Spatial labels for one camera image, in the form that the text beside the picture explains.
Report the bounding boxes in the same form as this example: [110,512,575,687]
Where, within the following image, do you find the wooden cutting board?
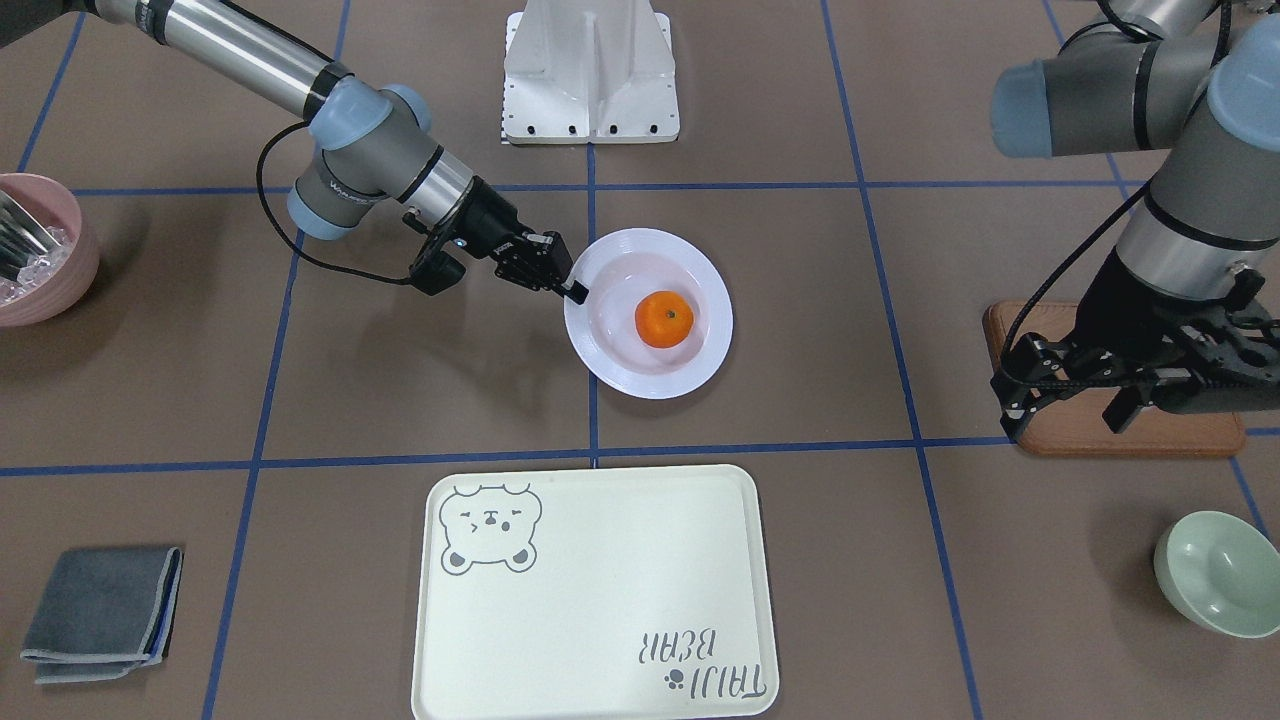
[982,300,1245,457]

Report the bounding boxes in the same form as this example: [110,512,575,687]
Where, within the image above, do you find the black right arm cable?
[256,122,416,288]

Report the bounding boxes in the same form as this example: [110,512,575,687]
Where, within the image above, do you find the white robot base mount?
[500,1,681,146]

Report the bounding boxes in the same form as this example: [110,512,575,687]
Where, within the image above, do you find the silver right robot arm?
[65,1,588,304]

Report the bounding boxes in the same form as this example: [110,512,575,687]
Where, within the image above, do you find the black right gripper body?
[445,177,531,264]

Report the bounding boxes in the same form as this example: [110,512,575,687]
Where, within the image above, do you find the grey folded cloth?
[20,546,184,685]

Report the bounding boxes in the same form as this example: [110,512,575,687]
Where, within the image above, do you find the cream bear print tray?
[410,464,781,719]

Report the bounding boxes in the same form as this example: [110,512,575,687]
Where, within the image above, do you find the pink bowl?
[1,173,100,328]

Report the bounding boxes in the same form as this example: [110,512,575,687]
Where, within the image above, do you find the green ceramic bowl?
[1152,510,1279,639]

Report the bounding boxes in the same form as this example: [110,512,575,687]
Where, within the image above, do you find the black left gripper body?
[1070,251,1279,414]

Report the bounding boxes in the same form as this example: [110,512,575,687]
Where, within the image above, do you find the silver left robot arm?
[989,1,1279,442]

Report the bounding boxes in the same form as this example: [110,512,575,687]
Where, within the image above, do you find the orange mandarin fruit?
[634,290,696,348]

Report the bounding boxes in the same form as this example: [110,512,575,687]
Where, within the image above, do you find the white round plate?
[564,228,733,400]

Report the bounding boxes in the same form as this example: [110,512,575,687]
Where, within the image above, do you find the metal utensils in pink bowl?
[1,190,76,305]

